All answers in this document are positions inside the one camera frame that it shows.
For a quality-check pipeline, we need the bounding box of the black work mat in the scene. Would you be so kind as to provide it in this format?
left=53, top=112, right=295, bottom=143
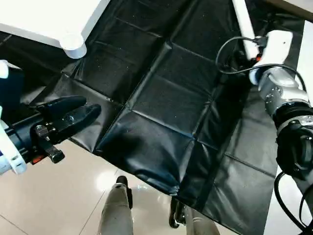
left=0, top=0, right=306, bottom=235

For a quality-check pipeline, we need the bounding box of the white flat sheet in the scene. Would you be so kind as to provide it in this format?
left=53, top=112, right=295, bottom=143
left=263, top=20, right=313, bottom=235

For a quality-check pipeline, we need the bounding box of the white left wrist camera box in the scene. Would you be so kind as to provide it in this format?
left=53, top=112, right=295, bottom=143
left=0, top=59, right=28, bottom=176

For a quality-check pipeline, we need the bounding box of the white plastic table leg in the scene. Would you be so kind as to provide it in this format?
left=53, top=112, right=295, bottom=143
left=231, top=0, right=260, bottom=60

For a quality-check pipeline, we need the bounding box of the grey robot left leg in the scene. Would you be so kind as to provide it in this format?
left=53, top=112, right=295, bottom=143
left=98, top=175, right=134, bottom=235

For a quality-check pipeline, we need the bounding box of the white plastic table top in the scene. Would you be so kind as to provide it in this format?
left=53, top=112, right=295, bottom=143
left=0, top=0, right=111, bottom=60

